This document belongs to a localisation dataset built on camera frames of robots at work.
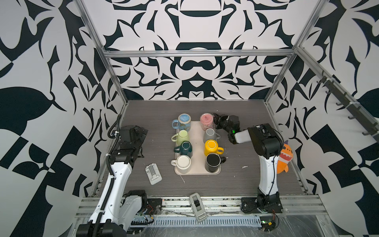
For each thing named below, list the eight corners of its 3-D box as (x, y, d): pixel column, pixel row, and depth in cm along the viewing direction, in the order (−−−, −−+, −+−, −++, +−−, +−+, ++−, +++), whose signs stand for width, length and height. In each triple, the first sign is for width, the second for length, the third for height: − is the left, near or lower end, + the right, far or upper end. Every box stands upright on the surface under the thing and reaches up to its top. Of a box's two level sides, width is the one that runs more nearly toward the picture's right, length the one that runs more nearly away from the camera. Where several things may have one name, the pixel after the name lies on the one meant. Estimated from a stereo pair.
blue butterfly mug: (173, 129, 104) (171, 119, 95) (178, 121, 109) (177, 110, 100) (187, 134, 102) (187, 125, 93) (192, 125, 107) (192, 115, 98)
